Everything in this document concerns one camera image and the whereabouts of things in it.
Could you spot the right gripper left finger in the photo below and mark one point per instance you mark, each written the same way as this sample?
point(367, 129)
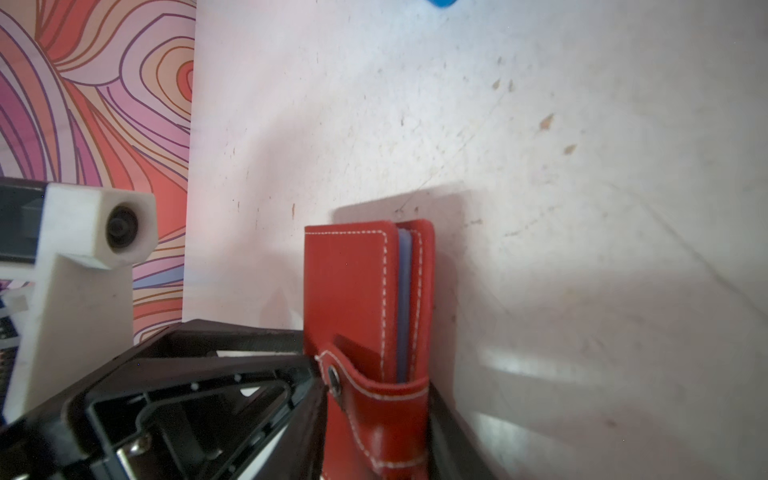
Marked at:
point(200, 400)

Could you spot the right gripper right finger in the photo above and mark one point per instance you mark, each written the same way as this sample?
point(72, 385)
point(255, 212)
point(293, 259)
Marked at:
point(451, 455)

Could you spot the red leather card holder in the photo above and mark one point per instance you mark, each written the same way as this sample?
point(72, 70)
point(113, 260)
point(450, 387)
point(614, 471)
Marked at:
point(368, 305)

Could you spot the blue plastic card tray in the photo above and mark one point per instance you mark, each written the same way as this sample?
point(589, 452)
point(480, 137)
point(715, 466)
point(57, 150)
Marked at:
point(442, 3)

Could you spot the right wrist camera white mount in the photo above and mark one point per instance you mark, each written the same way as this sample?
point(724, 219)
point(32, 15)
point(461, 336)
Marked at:
point(74, 247)

